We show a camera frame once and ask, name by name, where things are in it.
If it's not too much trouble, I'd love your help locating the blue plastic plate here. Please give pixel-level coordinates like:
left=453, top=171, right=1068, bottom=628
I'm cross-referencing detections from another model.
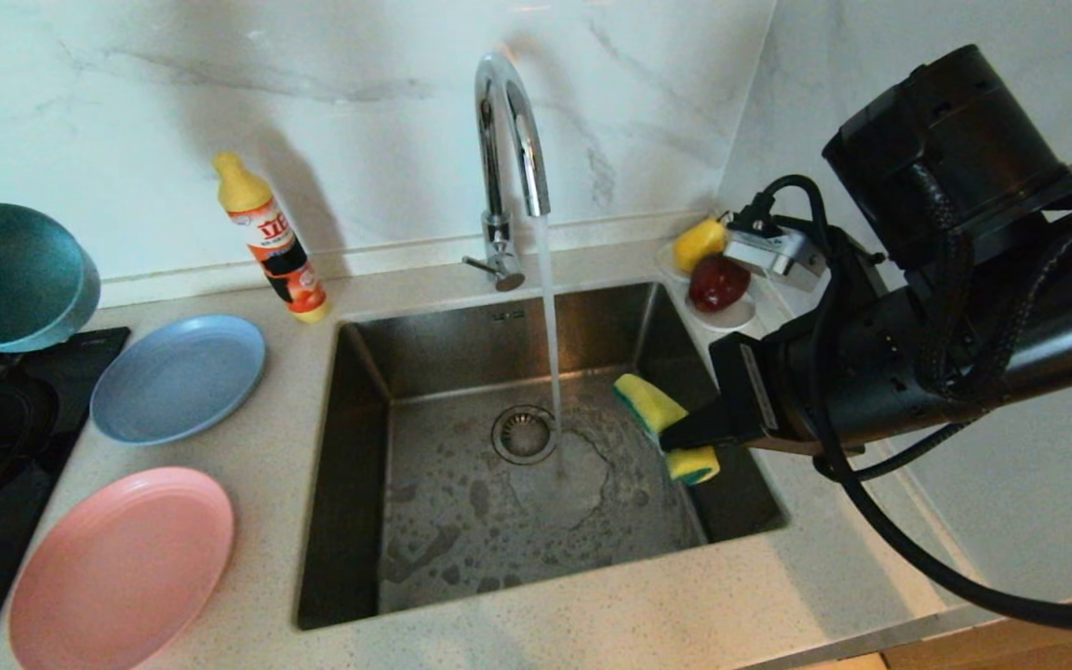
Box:
left=89, top=315, right=267, bottom=446

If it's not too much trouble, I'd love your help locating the teal plastic bowl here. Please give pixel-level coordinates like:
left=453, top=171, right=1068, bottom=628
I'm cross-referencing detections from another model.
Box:
left=0, top=203, right=101, bottom=353

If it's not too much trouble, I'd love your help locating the yellow pear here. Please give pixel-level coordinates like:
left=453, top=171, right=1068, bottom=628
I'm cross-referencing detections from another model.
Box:
left=673, top=216, right=728, bottom=274

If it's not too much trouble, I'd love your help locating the pink plastic plate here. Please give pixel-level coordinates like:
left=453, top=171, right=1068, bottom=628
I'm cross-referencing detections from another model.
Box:
left=10, top=467, right=235, bottom=670

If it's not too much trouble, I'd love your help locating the black induction cooktop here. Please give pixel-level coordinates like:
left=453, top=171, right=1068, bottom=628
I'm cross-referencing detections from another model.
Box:
left=0, top=328, right=130, bottom=670

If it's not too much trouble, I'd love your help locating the yellow-capped orange dish soap bottle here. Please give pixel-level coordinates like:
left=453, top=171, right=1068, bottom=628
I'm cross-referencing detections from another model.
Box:
left=213, top=153, right=330, bottom=324

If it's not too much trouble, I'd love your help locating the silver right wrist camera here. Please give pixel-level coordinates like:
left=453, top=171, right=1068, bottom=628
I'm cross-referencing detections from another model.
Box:
left=722, top=191, right=830, bottom=292

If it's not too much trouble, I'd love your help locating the yellow green sponge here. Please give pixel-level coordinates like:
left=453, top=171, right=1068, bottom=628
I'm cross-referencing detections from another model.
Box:
left=612, top=373, right=721, bottom=486

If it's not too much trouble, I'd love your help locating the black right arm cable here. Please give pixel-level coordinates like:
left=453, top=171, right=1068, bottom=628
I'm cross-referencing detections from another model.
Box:
left=759, top=175, right=1072, bottom=636

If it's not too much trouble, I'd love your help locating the dark red apple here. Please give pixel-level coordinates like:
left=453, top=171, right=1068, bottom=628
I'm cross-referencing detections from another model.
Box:
left=688, top=253, right=751, bottom=314

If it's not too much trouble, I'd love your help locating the wooden cabinet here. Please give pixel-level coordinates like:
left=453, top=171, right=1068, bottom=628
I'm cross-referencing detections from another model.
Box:
left=880, top=582, right=1072, bottom=670

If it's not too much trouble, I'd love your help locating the stainless steel sink basin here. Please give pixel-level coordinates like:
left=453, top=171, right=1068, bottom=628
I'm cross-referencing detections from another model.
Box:
left=295, top=282, right=790, bottom=632

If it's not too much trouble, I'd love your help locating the small white saucer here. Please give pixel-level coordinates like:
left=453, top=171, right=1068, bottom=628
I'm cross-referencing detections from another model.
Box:
left=654, top=241, right=690, bottom=284
left=685, top=293, right=757, bottom=334

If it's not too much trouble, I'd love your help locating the chrome gooseneck faucet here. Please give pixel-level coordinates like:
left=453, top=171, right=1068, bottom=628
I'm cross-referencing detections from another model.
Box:
left=462, top=53, right=552, bottom=292

